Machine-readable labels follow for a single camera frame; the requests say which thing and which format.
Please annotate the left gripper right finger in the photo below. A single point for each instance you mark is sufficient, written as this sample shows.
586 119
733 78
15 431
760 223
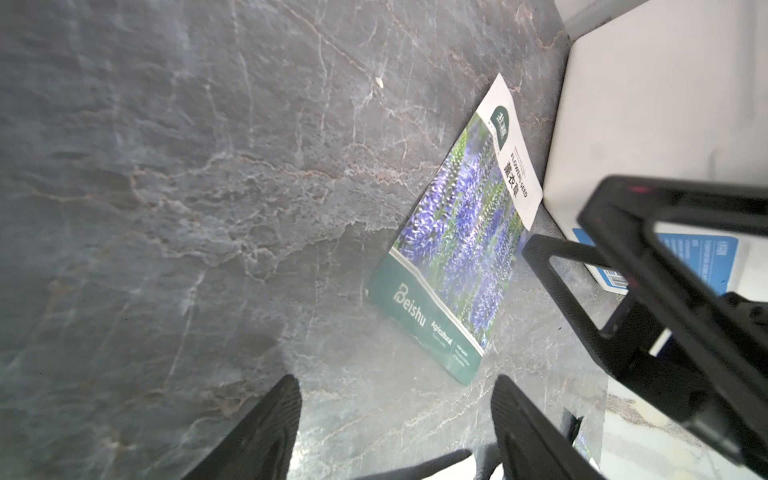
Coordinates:
529 444

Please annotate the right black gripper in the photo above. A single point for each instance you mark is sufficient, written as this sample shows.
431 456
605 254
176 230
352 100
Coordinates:
721 396

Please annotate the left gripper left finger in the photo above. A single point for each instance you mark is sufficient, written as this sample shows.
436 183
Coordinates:
262 443

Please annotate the far lavender seed packet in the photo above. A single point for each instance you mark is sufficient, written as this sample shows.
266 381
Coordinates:
447 272

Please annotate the blue lidded storage box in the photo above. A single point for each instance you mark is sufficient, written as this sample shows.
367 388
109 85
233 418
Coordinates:
670 89

